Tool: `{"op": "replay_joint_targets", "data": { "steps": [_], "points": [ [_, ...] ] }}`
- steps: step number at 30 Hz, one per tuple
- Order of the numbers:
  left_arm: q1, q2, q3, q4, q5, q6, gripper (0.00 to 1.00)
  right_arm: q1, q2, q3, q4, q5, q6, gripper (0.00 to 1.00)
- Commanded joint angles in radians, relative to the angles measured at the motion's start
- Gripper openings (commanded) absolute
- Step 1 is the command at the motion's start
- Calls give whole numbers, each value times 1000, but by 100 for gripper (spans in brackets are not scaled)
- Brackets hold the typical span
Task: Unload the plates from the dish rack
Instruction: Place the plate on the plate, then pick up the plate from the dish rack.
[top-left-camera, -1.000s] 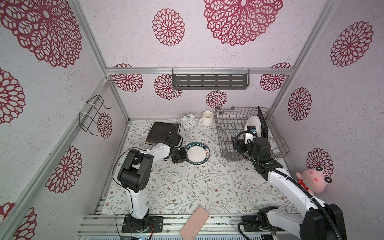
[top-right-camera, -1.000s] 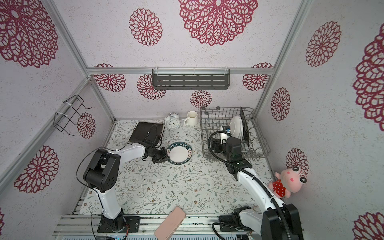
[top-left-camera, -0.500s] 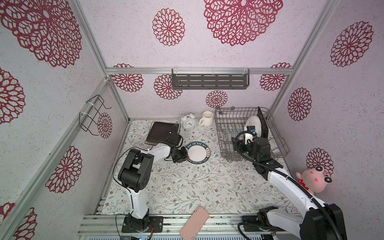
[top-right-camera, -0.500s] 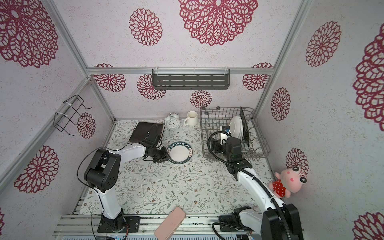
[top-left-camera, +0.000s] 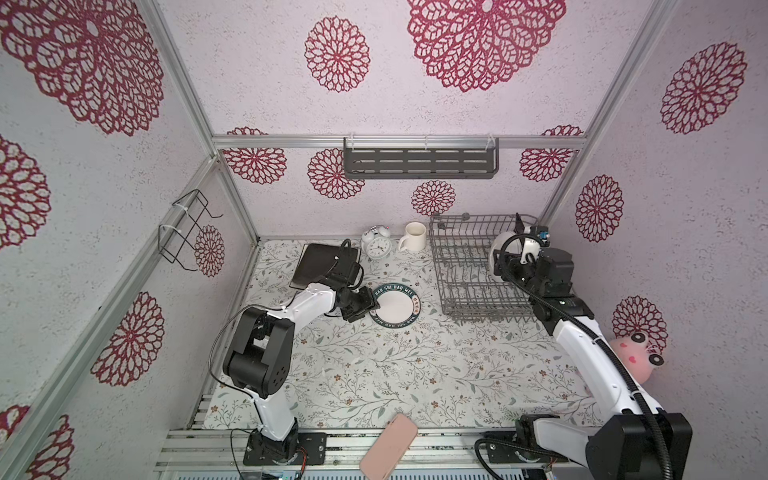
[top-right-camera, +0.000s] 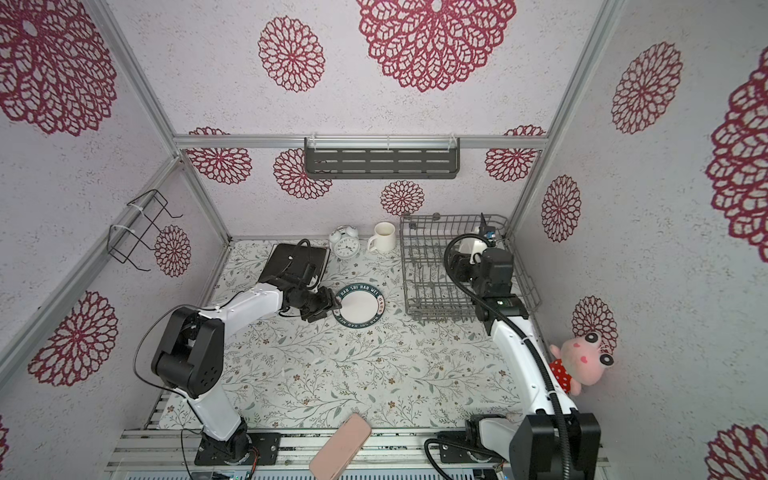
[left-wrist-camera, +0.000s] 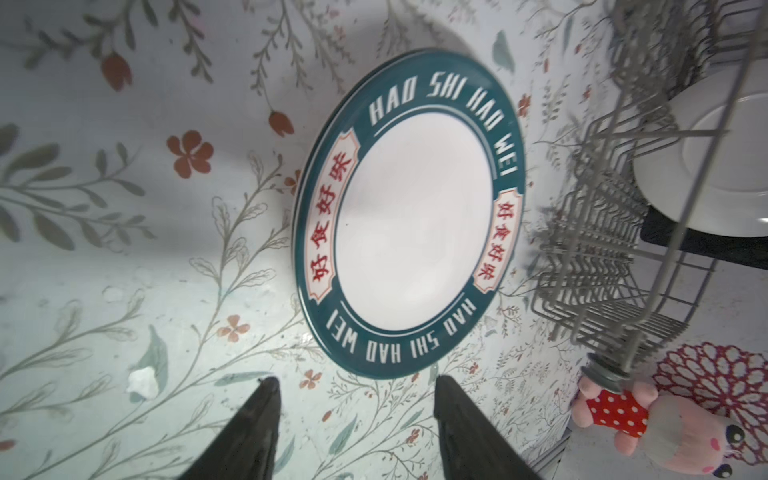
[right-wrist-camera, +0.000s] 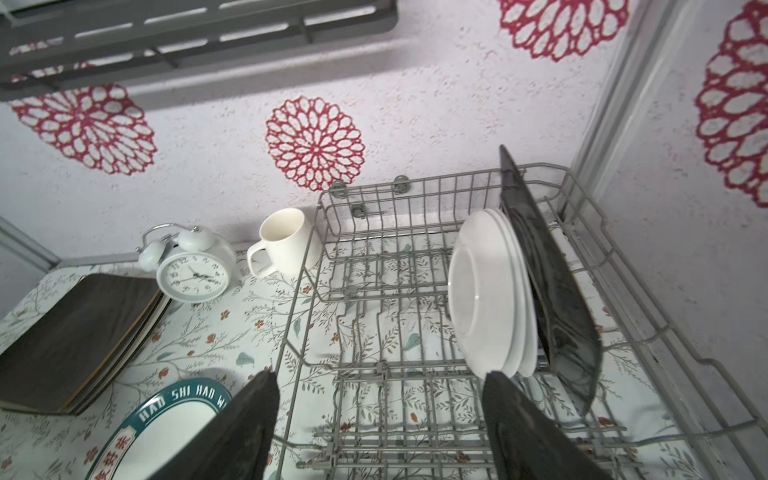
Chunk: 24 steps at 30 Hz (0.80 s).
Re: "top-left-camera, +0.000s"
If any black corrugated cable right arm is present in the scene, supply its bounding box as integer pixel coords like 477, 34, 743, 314
472, 232, 674, 480

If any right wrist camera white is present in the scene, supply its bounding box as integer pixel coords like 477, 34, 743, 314
520, 225, 550, 264

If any pink pig plush toy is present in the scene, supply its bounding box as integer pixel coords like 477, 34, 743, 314
609, 331, 665, 384

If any grey wire dish rack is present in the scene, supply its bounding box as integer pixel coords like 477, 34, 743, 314
428, 213, 538, 323

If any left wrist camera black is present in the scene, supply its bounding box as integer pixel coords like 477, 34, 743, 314
322, 251, 362, 289

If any black wire wall holder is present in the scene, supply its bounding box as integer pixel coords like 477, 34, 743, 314
156, 189, 225, 277

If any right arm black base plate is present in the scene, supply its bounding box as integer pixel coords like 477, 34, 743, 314
480, 430, 567, 464

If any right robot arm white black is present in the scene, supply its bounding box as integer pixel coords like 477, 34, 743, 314
492, 246, 693, 479

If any grey wall shelf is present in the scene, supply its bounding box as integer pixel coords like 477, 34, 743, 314
342, 138, 499, 180

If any white ceramic mug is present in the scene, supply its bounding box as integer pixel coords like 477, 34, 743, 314
397, 222, 427, 253

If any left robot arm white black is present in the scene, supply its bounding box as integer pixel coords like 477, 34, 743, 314
222, 283, 379, 462

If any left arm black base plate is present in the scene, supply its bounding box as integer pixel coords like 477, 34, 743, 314
242, 432, 328, 467

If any pink phone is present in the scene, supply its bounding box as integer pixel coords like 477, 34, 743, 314
359, 413, 418, 480

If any white twin bell alarm clock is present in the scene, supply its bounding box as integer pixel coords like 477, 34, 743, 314
361, 225, 393, 260

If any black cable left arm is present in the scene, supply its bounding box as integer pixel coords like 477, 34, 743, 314
206, 238, 367, 400

